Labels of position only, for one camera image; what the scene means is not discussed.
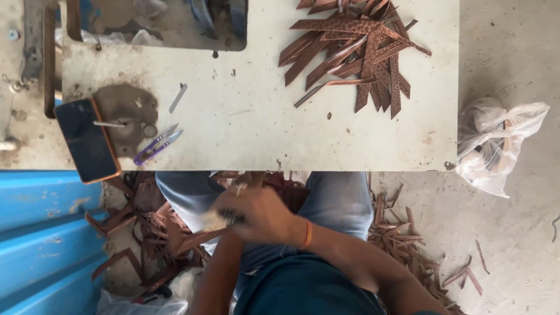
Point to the pile of patterned brown strips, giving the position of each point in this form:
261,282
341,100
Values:
358,57

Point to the blue bolt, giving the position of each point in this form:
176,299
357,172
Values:
13,34

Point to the brown leather strip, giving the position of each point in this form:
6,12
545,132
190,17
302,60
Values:
253,178

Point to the flat grey metal strip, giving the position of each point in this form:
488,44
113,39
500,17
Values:
178,97

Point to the orange thread wristband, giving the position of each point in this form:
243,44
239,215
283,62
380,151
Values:
307,234

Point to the thin metal rod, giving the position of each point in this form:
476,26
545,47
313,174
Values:
109,124

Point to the metal hook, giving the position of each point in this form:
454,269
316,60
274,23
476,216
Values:
14,84

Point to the clear plastic bag with items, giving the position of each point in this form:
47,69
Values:
492,142

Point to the heap of brown strip offcuts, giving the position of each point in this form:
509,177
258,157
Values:
153,227
411,249

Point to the person's teal shirt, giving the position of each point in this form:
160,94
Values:
302,288

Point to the person's right fingers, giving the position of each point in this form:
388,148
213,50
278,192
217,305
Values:
229,202

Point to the round metal washer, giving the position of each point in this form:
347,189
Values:
149,130

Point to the purple thread snips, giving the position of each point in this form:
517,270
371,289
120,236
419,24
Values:
156,144

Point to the rusty metal frame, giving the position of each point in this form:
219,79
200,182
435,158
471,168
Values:
49,57

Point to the black phone in orange case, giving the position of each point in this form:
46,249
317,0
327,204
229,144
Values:
86,140

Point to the person's left hand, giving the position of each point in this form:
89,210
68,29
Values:
214,222

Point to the crumpled white plastic bag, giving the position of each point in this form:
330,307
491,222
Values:
140,302

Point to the white metal pipe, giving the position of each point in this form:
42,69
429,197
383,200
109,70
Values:
8,145

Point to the person's right hand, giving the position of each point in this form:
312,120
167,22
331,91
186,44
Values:
267,216

